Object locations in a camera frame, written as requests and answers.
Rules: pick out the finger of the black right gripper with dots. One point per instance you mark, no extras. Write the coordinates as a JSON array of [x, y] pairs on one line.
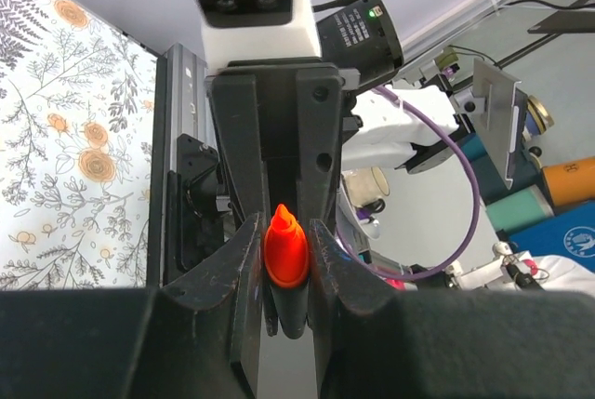
[[234, 105], [319, 128]]

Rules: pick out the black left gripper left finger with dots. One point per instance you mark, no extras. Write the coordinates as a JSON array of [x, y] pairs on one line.
[[197, 337]]

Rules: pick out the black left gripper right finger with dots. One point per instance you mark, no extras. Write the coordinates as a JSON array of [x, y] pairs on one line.
[[374, 341]]

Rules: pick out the black orange highlighter marker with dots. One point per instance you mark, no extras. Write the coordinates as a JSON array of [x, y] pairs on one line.
[[287, 261]]

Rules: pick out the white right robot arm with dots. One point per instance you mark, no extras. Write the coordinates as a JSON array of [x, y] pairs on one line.
[[296, 100]]

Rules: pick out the orange cylinder roll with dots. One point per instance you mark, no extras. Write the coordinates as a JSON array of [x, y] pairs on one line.
[[571, 182]]

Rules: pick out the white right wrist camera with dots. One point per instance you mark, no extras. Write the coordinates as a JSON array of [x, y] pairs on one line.
[[253, 8]]

